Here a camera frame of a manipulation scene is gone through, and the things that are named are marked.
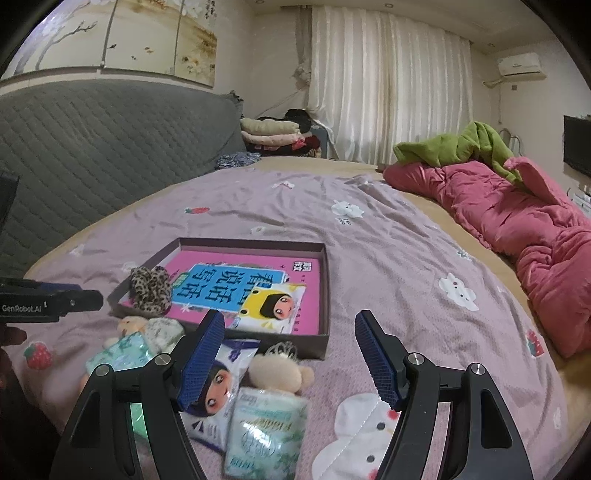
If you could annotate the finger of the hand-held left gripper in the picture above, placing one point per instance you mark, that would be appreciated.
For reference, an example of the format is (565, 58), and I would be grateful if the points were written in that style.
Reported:
(60, 288)
(83, 302)

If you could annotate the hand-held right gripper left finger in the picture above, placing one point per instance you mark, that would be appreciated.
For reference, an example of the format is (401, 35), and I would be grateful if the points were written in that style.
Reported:
(205, 360)

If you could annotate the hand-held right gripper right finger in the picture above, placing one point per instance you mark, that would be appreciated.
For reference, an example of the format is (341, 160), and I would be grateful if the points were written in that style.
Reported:
(376, 364)

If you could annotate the beige makeup sponge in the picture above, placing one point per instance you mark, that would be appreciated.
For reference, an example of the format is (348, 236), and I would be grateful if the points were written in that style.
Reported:
(129, 325)

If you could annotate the shallow brown cardboard box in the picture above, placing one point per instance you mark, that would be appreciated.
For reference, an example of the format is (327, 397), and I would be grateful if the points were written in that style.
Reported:
(318, 346)

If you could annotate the green floral tissue pack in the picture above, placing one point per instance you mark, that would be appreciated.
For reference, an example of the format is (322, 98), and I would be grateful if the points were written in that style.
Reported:
(263, 434)

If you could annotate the white floral soft pack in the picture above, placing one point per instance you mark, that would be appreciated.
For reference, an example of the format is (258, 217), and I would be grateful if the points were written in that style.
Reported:
(161, 330)

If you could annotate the person's left hand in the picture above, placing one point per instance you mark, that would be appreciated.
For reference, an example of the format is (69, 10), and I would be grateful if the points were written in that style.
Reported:
(11, 334)

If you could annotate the purple cartoon tissue pack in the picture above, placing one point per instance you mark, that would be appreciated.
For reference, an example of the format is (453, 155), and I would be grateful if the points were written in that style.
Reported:
(226, 383)

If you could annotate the leopard print scrunchie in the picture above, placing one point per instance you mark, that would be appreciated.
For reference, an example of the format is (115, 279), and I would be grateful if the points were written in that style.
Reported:
(150, 288)

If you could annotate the yellow cartoon tissue pack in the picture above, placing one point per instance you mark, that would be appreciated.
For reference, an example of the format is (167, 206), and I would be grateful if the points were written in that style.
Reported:
(258, 307)

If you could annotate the pink children's book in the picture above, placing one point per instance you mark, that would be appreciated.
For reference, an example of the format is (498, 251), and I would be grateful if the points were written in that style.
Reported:
(217, 258)

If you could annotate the grey quilted headboard cover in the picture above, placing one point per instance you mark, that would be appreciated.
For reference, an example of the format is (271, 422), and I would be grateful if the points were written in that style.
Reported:
(115, 152)

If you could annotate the pink quilt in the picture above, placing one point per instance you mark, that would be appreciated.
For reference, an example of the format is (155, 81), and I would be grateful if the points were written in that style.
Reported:
(508, 217)

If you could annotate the blue patterned cloth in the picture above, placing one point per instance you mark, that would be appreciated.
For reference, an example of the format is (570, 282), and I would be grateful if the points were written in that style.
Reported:
(235, 161)

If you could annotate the tan bed mattress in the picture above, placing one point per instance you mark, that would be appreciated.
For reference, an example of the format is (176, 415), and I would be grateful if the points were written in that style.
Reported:
(300, 165)

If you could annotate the green blanket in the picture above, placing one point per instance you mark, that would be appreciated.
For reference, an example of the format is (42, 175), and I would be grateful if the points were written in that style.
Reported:
(443, 147)

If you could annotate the grey bedside cabinet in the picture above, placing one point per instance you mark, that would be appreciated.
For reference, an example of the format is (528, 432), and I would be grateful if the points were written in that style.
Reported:
(326, 141)

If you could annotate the dark red clothing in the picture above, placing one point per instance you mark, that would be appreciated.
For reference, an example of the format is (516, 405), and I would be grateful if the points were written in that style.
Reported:
(309, 144)

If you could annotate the pink folded blanket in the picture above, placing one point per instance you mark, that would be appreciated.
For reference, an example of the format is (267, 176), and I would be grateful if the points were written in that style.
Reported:
(277, 139)

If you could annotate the beige folded blanket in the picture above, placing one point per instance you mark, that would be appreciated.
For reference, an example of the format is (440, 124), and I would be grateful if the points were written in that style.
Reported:
(268, 125)

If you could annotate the black garment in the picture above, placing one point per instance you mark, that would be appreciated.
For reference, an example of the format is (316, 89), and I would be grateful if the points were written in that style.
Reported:
(300, 117)

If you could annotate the white curtain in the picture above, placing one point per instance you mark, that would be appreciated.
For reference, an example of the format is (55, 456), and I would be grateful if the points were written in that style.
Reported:
(392, 83)

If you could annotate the black television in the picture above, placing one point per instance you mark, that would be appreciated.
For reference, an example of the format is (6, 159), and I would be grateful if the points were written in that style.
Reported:
(577, 143)

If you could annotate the white air conditioner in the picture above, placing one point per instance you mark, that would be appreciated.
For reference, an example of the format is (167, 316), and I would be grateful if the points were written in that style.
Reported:
(519, 64)

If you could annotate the floral wall painting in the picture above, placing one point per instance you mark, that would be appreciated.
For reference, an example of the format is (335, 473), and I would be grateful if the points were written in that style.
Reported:
(138, 41)

